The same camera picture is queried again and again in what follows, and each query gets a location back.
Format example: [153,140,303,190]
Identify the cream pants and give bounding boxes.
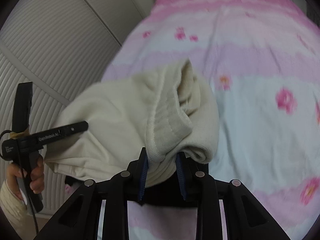
[44,60,219,187]

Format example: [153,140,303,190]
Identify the left hand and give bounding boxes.
[6,154,46,202]

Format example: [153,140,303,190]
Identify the black folded garment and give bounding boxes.
[65,176,84,187]

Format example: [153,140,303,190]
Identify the cream knitted left sleeve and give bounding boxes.
[1,180,27,231]

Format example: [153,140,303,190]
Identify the white louvered wardrobe doors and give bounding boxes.
[0,0,151,215]

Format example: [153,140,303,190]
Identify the pink floral duvet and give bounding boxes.
[102,0,319,239]

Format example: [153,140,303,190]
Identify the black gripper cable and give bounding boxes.
[0,129,40,235]

